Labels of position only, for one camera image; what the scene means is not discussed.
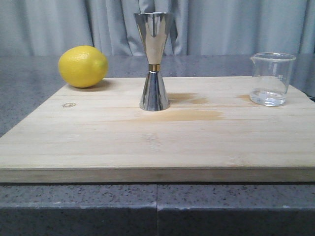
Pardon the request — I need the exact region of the grey curtain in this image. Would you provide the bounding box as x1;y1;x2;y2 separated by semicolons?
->
0;0;315;56

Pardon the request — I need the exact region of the glass beaker with liquid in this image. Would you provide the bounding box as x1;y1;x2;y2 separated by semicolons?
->
249;52;296;107

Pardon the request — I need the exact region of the wooden cutting board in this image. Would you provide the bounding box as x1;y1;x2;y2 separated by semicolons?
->
0;76;315;183

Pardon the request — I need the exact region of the steel double jigger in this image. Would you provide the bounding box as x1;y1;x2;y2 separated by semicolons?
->
134;12;173;111

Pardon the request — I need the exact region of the yellow lemon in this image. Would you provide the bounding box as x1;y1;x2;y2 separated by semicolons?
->
58;45;108;88

